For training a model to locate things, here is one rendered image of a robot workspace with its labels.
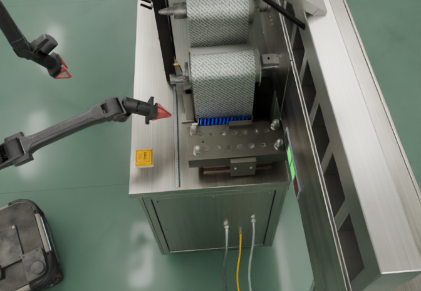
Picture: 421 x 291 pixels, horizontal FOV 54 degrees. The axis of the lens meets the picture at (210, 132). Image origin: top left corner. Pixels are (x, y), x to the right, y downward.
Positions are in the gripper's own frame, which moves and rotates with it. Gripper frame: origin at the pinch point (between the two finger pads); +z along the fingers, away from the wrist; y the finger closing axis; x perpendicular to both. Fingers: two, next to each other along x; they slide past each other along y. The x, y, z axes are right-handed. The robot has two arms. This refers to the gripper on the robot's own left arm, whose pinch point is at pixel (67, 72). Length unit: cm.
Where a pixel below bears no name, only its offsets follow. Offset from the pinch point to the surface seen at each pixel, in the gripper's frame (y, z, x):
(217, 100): -55, 14, -47
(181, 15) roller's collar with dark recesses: -24, -2, -57
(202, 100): -52, 11, -43
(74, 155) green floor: 30, 81, 68
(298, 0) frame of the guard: -75, -28, -87
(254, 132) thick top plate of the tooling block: -68, 29, -50
